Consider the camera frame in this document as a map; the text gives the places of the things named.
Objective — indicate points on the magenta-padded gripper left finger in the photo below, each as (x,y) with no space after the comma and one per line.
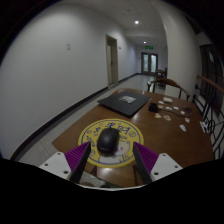
(76,157)

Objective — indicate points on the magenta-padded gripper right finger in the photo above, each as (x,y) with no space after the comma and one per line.
(149,157)

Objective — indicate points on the black computer mouse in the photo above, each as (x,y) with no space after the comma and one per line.
(108,140)

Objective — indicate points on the round yellow mouse pad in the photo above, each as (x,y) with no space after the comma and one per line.
(128,133)

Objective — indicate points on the tan small card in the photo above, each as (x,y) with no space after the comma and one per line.
(157,115)

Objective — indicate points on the pink small card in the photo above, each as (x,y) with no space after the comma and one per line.
(187,120)
(167,117)

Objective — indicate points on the white small card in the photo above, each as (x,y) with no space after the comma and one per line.
(176,108)
(182,112)
(160,106)
(168,108)
(182,127)

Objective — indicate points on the small black box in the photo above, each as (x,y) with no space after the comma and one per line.
(153,107)

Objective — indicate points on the black laptop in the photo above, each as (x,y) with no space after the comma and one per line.
(120,105)

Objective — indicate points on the small white box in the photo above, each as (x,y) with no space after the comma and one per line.
(167,99)

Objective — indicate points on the wooden armchair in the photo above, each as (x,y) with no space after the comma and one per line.
(168,82)

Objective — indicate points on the distant wooden chair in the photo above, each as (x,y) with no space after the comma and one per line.
(161,73)

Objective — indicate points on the black railing with wooden handrail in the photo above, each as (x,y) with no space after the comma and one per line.
(213,100)

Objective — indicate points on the glass double door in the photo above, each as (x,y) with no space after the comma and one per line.
(149,63)

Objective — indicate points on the dark window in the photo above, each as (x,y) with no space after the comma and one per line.
(213,76)

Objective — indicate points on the open side doorway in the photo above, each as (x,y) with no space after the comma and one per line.
(112,60)

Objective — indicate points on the green exit sign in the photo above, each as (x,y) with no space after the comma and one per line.
(149,47)

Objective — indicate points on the recessed ceiling lights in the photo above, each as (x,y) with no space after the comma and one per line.
(136,22)

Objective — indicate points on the white wall switch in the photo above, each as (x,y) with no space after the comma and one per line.
(68,46)

